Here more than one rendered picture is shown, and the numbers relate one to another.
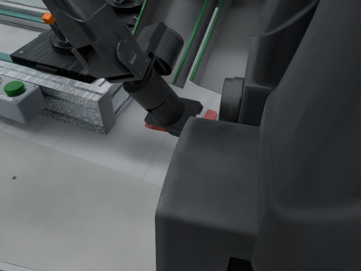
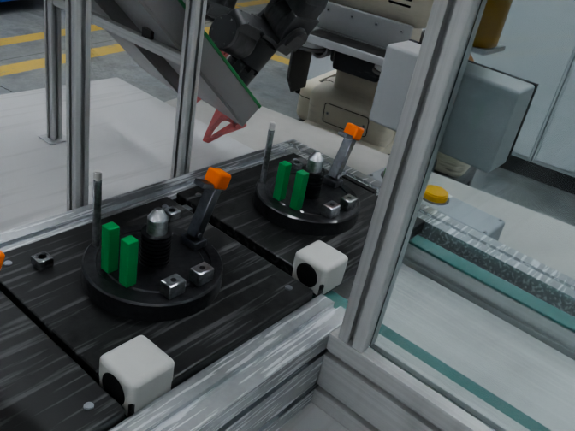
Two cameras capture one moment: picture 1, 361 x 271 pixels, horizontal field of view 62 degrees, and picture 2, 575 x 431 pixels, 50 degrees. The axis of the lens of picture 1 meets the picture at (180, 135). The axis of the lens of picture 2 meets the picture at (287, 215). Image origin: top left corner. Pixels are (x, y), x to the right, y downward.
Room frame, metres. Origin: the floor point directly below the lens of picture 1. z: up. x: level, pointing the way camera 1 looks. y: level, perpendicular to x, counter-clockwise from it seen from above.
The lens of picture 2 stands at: (1.41, 0.39, 1.36)
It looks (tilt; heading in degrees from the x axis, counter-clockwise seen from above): 30 degrees down; 192
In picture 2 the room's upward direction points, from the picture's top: 11 degrees clockwise
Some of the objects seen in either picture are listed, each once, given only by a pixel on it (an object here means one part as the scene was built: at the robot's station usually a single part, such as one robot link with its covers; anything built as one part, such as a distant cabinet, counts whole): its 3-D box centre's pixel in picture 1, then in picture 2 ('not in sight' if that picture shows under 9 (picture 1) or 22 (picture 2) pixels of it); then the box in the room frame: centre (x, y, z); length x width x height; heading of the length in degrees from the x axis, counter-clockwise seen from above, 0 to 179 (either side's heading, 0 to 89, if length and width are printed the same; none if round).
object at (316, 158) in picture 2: not in sight; (315, 161); (0.71, 0.26, 1.04); 0.02 x 0.02 x 0.03
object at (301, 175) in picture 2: not in sight; (299, 190); (0.76, 0.26, 1.01); 0.01 x 0.01 x 0.05; 68
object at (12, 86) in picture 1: (15, 89); not in sight; (0.52, 0.35, 0.96); 0.04 x 0.04 x 0.02
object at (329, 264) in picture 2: not in sight; (318, 268); (0.84, 0.31, 0.97); 0.05 x 0.05 x 0.04; 68
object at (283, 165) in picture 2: not in sight; (281, 180); (0.75, 0.23, 1.01); 0.01 x 0.01 x 0.05; 68
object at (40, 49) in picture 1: (80, 44); (304, 212); (0.71, 0.26, 0.96); 0.24 x 0.24 x 0.02; 68
